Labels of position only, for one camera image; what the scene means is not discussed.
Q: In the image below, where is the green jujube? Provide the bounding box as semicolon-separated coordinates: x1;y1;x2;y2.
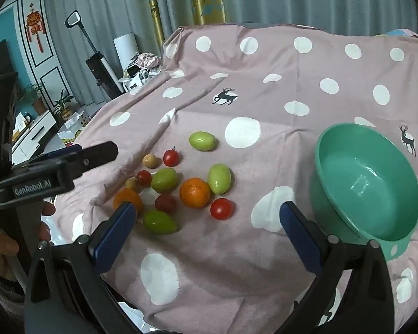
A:
189;131;217;151
208;164;232;195
151;168;178;194
143;210;178;235

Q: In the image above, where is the green plastic bowl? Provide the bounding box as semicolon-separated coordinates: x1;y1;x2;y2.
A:
309;122;418;261

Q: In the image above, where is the small red cherry tomato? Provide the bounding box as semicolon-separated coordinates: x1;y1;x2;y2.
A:
136;170;153;187

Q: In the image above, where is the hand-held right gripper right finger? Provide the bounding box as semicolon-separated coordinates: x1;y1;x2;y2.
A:
279;200;393;334

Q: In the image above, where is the dark red cherry tomato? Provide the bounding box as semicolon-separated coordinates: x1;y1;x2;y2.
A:
155;194;177;215

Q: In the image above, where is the small potted green plant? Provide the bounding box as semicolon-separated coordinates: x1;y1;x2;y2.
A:
52;90;75;119

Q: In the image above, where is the gold patterned curtain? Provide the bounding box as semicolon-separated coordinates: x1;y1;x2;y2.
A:
142;0;227;42

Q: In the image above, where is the potted plant in terracotta pot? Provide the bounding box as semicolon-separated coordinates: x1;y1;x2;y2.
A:
23;83;47;115

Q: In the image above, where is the black upright vacuum cleaner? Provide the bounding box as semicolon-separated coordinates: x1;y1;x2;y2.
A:
64;10;124;100

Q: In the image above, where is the person's left forearm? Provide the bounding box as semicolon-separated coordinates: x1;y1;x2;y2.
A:
0;268;26;321

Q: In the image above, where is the white television cabinet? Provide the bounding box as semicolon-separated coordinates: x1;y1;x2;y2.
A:
10;109;58;164

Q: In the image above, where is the red cherry tomato with stem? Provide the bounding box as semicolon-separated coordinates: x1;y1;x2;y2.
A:
163;147;180;168

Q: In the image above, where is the pastel patterned cloth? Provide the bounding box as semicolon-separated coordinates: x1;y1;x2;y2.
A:
376;28;418;39

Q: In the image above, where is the pink polka dot blanket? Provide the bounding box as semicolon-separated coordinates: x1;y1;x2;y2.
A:
52;24;418;334

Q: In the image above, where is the red knot wall ornament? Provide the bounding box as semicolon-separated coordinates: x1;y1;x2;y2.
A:
25;3;47;53

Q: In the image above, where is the person's left hand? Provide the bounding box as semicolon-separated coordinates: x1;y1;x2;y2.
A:
0;200;56;281

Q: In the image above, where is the white cardboard box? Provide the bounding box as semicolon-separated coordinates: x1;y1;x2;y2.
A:
61;110;91;129

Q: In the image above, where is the bright red cherry tomato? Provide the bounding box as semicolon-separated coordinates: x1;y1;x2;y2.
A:
210;198;235;220

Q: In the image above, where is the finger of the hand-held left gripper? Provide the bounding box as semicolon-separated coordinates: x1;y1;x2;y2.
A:
67;141;120;179
27;144;83;167

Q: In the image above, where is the pile of clothes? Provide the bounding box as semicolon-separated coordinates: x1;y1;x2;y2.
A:
123;52;162;91

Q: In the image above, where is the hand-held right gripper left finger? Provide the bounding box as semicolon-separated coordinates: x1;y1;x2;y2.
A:
24;201;137;334

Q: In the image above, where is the orange mandarin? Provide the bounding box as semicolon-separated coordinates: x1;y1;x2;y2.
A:
179;177;211;208
113;188;144;214

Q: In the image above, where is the white cylindrical appliance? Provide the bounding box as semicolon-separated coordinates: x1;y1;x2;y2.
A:
113;32;142;67

